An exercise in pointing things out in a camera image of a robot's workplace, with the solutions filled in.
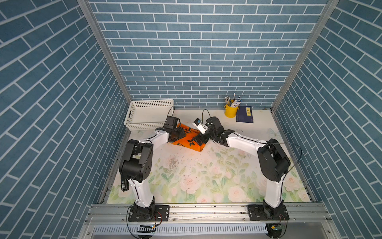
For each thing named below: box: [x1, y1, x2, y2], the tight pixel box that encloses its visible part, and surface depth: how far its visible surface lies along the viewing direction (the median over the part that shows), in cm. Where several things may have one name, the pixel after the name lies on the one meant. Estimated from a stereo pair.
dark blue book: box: [235, 105, 254, 123], surface depth 118 cm
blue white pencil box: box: [229, 99, 242, 108], surface depth 107 cm
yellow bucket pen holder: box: [223, 104, 240, 119], surface depth 117 cm
